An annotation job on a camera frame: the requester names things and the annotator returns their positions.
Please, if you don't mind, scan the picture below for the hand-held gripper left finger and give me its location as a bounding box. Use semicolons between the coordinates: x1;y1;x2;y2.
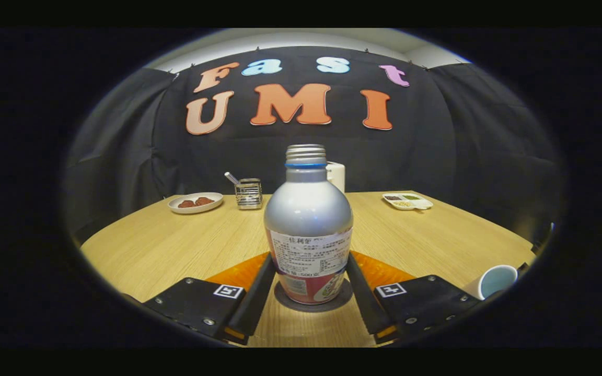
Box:
142;252;276;346

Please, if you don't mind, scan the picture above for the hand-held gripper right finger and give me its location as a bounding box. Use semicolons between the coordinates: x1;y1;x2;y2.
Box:
345;251;482;345

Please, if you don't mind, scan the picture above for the dark brown round coaster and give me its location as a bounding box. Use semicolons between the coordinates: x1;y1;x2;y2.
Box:
273;277;354;313

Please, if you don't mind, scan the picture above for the silver juice bottle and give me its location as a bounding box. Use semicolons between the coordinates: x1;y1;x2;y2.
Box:
263;144;354;305

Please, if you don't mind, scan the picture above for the white cup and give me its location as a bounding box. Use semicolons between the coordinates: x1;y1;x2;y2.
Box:
463;264;519;301

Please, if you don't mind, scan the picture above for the wooden table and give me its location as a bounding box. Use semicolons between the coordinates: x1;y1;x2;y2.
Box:
79;190;537;348

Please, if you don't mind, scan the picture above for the white divided sauce tray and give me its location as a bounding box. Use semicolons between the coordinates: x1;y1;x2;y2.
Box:
382;192;434;211

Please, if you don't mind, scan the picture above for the white round plate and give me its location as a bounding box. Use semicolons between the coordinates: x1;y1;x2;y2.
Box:
168;192;224;215

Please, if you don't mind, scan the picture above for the white toaster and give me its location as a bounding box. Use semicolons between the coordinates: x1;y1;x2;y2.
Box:
326;161;346;193

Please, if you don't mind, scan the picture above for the black backdrop cloth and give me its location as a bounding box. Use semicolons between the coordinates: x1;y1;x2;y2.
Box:
63;46;565;246

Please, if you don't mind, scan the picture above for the metal wire utensil holder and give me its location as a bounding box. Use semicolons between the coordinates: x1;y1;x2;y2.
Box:
235;178;263;210

